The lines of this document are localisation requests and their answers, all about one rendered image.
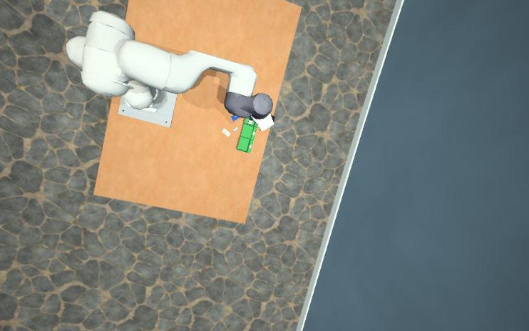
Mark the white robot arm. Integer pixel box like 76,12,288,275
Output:
66,11,274,131

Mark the green three-compartment bin rack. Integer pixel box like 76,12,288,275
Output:
237,118,257,153

